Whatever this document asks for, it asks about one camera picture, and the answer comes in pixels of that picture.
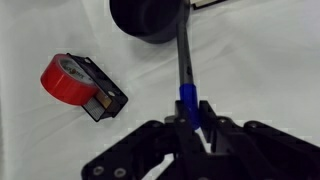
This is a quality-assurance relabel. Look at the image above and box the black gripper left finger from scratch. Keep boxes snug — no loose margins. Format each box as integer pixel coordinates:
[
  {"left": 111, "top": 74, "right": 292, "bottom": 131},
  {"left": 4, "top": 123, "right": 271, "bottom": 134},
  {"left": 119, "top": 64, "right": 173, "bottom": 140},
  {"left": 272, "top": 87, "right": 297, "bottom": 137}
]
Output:
[{"left": 81, "top": 100, "right": 206, "bottom": 180}]

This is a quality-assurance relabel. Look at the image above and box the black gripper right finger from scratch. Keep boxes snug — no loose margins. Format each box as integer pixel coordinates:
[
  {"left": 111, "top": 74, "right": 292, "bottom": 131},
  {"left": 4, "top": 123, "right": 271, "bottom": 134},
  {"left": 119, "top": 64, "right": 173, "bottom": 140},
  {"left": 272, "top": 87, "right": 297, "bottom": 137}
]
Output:
[{"left": 199, "top": 100, "right": 320, "bottom": 180}]

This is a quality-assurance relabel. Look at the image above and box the black marker blue cap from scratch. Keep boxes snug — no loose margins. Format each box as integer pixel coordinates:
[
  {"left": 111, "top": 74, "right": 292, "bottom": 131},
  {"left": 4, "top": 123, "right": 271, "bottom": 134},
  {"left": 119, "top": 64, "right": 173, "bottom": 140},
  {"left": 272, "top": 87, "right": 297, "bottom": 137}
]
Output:
[{"left": 175, "top": 0, "right": 202, "bottom": 131}]

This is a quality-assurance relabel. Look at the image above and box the white tablecloth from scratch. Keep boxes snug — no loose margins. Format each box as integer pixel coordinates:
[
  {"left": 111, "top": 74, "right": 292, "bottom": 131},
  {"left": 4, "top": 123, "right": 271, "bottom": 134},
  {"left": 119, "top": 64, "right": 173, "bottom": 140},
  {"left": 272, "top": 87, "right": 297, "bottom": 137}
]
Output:
[{"left": 0, "top": 0, "right": 320, "bottom": 180}]

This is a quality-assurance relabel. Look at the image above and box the red tape roll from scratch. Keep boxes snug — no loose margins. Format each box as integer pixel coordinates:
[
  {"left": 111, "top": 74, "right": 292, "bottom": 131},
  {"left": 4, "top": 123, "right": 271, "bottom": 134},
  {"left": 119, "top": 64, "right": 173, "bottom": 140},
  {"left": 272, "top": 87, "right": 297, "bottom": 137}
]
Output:
[{"left": 40, "top": 53, "right": 99, "bottom": 107}]

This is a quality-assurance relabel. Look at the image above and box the black cup with handle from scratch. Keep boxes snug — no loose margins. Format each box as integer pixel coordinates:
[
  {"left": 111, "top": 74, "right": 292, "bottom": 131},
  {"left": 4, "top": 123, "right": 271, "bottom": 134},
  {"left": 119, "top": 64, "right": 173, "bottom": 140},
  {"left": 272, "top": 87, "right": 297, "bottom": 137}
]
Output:
[{"left": 109, "top": 0, "right": 191, "bottom": 45}]

